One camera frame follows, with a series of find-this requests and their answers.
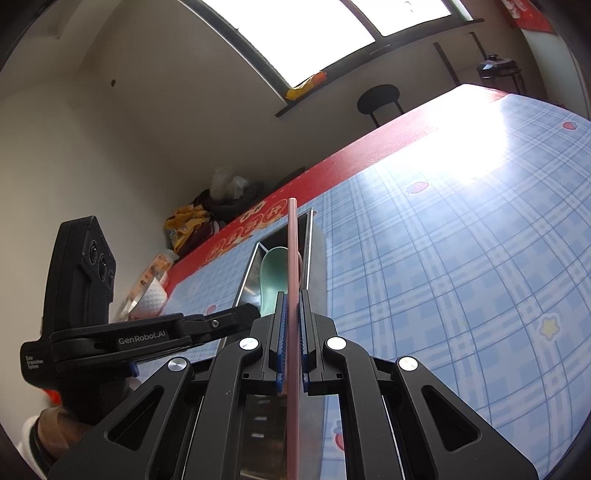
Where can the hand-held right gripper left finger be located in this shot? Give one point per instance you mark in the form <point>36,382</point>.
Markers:
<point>280,332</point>

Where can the white ribbed bowl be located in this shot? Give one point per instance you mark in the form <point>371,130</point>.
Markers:
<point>150,300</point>

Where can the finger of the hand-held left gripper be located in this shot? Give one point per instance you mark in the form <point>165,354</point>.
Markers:
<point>231,318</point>

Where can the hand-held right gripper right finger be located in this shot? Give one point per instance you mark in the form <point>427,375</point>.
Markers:
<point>302,332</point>

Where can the black pot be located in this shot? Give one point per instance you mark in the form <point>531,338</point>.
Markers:
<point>496,67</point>

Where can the orange snack packet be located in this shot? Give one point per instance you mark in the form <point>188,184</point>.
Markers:
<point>159,265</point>

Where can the person's left forearm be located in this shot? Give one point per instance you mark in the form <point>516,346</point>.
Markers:
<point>37,447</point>

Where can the red printed tablecloth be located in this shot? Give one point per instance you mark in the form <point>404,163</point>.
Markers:
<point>369,147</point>

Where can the stainless steel utensil tray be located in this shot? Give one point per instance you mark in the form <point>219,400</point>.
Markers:
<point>316,267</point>

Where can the dark bag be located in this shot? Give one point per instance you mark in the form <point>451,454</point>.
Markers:
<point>231,207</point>

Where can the dark wooden bar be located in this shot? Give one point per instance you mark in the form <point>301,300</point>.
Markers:
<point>480,46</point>
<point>445,64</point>

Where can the black round stool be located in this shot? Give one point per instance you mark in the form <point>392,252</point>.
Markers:
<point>378,99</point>

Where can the person's left hand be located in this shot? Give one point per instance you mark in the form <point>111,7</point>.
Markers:
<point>60,424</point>

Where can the maroon bag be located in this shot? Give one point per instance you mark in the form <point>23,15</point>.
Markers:
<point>207,230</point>

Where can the red hanging cloth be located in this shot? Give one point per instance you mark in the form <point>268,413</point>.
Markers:
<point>526,11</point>

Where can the green spoon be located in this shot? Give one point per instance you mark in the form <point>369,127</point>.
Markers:
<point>274,272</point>

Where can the pink chopstick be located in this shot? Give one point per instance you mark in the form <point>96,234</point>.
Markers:
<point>292,254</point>

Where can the white plastic bag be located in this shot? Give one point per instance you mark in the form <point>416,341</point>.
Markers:
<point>226,182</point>

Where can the yellow packet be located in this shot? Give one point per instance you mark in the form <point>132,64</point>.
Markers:
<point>304,87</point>

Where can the dark framed window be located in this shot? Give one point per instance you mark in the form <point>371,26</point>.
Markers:
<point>300,37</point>

